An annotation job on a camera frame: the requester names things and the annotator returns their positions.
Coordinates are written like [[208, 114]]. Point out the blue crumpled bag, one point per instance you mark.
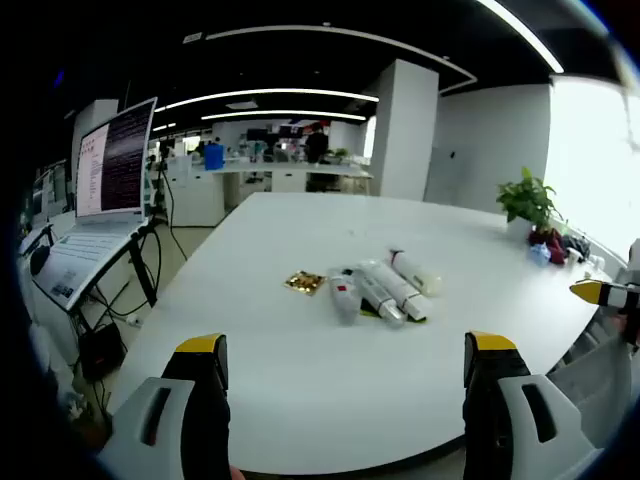
[[540, 255]]

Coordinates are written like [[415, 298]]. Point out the potted green plant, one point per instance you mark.
[[525, 200]]

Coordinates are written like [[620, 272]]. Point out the white office counter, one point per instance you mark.
[[280, 170]]

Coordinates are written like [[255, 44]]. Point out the white skincare tube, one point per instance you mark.
[[419, 307]]

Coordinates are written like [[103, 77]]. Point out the small leafy plant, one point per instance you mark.
[[341, 153]]

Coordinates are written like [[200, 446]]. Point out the camera tripod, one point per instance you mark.
[[160, 172]]

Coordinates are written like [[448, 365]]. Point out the open laptop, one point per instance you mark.
[[120, 165]]

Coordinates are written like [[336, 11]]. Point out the white mesh office chair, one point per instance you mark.
[[595, 380]]

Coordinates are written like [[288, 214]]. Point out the person's left hand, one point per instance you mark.
[[236, 473]]

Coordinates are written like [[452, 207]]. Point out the red and blue items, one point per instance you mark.
[[556, 247]]

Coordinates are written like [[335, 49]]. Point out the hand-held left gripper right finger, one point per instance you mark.
[[495, 400]]

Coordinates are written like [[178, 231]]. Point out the gold skincare sachet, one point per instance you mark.
[[304, 283]]

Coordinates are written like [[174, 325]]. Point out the white cabinet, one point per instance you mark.
[[195, 200]]

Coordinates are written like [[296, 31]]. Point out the green black skincare sachet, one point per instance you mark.
[[367, 306]]

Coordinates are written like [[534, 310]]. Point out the ceiling light strip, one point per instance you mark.
[[280, 113], [525, 31], [265, 91]]

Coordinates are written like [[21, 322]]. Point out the black laptop stand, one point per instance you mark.
[[145, 280]]

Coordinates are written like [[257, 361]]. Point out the black bundle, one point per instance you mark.
[[577, 245]]

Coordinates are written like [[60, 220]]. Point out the black electronics box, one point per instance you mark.
[[102, 352]]

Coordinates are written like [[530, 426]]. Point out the white skincare bottle red collar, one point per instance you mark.
[[433, 285]]

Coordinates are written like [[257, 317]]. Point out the blue storage crate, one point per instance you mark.
[[214, 156]]

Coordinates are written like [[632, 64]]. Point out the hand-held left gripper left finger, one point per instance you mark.
[[200, 400]]

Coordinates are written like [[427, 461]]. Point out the small white skincare bottle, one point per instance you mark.
[[345, 300], [380, 290]]

